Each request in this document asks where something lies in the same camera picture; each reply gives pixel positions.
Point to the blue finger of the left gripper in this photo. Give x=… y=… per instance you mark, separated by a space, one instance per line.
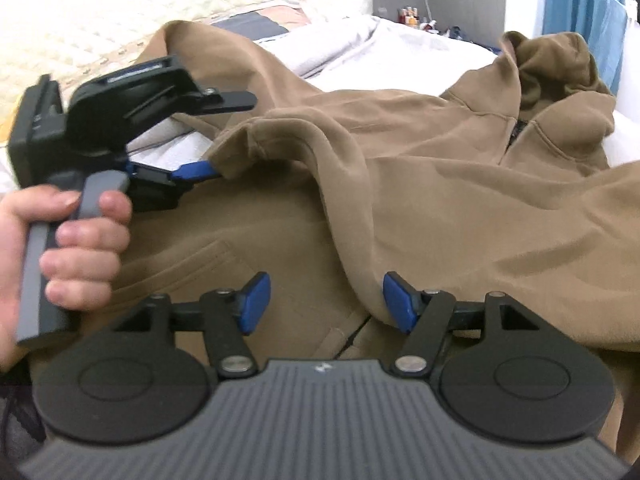
x=216 y=102
x=194 y=172

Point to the person's left hand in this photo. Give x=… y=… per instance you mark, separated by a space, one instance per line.
x=80 y=269

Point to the bottles on nightstand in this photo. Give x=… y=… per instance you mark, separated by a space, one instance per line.
x=409 y=16

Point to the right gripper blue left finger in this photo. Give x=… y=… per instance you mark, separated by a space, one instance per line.
x=229 y=315

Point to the patchwork pillow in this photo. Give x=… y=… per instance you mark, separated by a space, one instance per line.
x=264 y=23

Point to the blue covered chair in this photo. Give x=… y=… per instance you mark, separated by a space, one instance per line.
x=606 y=40

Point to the brown hoodie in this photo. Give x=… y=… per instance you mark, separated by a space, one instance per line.
x=499 y=183

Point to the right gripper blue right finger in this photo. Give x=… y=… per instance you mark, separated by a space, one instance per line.
x=423 y=316

